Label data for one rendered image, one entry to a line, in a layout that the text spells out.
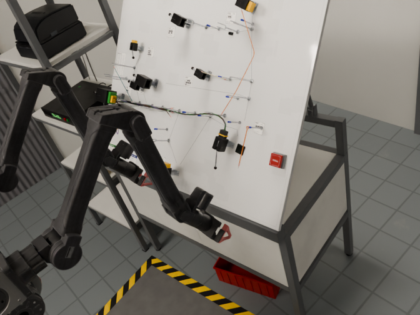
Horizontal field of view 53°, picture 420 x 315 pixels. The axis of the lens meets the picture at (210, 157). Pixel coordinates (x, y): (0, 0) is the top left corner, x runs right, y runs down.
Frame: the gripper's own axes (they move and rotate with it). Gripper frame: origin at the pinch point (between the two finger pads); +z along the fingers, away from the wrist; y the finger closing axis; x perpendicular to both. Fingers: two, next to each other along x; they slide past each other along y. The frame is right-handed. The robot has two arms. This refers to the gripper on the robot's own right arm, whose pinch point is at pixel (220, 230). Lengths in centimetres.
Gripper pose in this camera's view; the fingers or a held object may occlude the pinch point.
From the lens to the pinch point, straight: 154.1
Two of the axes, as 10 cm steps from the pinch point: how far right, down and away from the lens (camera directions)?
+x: -5.1, 8.6, -0.5
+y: -6.5, -3.4, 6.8
